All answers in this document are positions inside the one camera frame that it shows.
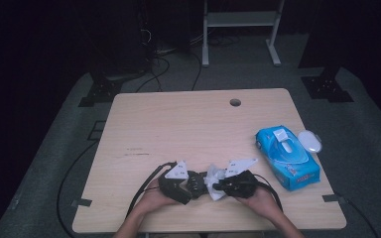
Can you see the blue wet wipes pack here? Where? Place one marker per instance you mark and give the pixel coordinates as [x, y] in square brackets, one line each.
[287, 158]

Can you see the person's right hand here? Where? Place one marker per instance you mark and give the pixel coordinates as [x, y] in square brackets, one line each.
[261, 201]

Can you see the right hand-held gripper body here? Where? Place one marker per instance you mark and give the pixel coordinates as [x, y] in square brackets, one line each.
[241, 183]

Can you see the white wet wipe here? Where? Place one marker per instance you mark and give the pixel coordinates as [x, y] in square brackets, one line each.
[213, 175]

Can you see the white metal stand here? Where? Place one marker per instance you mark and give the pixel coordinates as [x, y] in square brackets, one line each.
[241, 19]

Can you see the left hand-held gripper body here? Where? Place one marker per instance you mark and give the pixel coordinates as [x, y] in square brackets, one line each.
[175, 185]

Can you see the black stand base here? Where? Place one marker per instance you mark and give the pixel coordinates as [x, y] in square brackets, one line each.
[327, 87]
[101, 92]

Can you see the grey tape strip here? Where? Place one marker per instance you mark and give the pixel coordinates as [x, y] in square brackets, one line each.
[81, 202]
[333, 198]

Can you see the person's left hand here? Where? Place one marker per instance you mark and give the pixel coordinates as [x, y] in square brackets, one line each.
[152, 201]

